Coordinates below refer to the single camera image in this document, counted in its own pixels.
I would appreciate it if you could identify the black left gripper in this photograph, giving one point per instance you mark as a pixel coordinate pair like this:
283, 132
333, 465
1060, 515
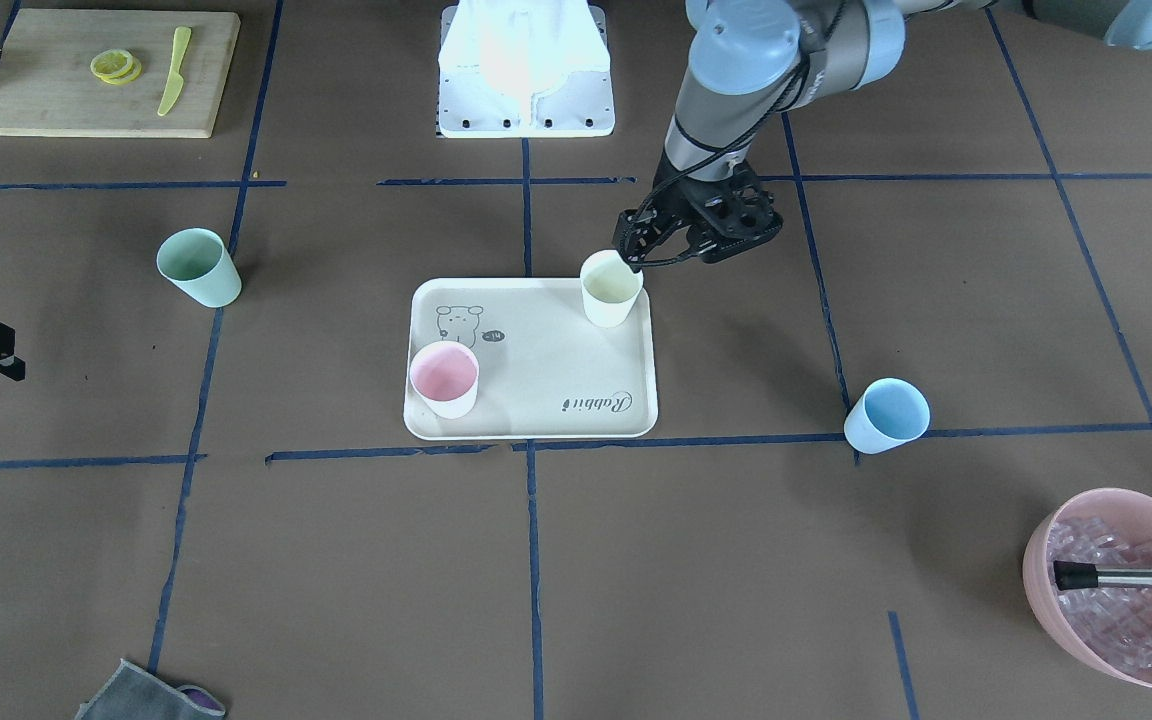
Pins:
677, 218

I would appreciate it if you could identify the cream yellow cup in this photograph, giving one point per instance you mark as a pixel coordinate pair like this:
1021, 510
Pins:
609, 288

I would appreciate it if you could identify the green cup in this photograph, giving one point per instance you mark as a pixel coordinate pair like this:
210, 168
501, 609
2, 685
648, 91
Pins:
197, 262

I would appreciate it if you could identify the pink cup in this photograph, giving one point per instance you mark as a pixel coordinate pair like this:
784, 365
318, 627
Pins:
446, 376

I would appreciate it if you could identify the blue cup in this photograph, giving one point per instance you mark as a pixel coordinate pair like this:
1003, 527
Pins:
890, 413

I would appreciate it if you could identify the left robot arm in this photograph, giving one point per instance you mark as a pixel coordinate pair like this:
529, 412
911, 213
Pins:
749, 61

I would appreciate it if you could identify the cream rabbit tray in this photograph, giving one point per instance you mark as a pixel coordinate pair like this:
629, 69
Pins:
546, 372

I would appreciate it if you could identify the wooden cutting board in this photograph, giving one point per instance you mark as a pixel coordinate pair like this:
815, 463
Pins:
47, 89

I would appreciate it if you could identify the lemon slices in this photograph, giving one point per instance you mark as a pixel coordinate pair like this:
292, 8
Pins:
116, 66

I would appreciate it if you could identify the yellow plastic knife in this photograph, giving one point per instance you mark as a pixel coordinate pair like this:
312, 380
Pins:
174, 82

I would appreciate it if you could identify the grey folded cloth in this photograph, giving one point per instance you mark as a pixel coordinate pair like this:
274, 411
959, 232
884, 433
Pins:
133, 693

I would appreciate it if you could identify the metal black-tipped tongs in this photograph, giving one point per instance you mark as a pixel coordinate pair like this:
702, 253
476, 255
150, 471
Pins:
1076, 576

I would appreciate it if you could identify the pink bowl with ice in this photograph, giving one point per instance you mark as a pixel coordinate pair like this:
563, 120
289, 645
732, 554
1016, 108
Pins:
1107, 628

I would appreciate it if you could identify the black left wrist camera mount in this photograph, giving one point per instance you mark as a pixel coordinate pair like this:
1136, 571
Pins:
731, 215

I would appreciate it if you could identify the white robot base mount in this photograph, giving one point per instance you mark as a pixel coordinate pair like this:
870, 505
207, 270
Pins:
524, 69

